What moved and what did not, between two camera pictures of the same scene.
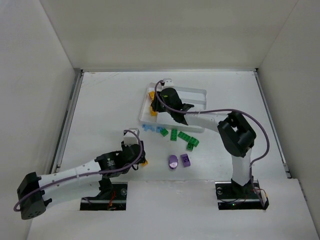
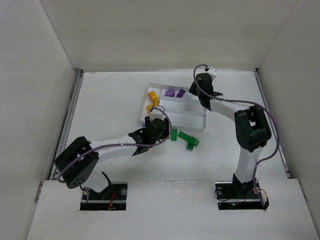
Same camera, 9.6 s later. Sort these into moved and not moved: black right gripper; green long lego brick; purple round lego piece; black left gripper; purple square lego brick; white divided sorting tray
Moved: purple square lego brick; black left gripper; purple round lego piece; black right gripper
Not moved: white divided sorting tray; green long lego brick
